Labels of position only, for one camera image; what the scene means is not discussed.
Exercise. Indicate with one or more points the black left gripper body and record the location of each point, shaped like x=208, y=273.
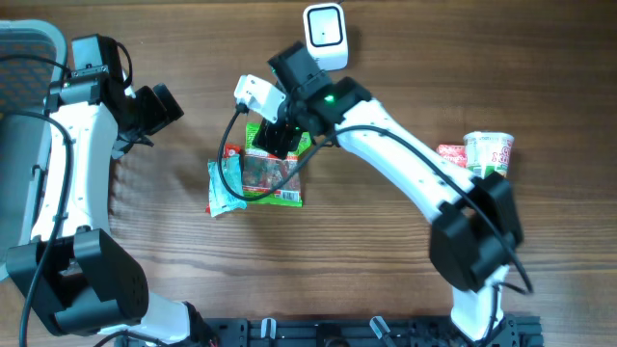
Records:
x=147, y=115

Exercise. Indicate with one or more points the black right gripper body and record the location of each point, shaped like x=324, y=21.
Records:
x=275, y=135

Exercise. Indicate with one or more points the green snack bag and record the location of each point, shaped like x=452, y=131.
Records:
x=261, y=172

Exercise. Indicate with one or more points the red coffee stick sachet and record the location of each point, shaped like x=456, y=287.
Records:
x=230, y=149

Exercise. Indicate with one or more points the teal snack packet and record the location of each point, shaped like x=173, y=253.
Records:
x=224, y=185

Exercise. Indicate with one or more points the instant noodle cup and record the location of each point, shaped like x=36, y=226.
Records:
x=488, y=152

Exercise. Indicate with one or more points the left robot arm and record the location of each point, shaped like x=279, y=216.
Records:
x=72, y=274

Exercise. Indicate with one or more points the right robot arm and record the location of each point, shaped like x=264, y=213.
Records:
x=474, y=224

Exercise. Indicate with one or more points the white barcode scanner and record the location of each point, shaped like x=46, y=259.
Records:
x=326, y=35

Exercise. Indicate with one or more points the grey plastic shopping basket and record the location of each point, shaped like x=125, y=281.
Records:
x=25, y=142

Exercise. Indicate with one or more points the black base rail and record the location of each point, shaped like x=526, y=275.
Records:
x=420, y=331

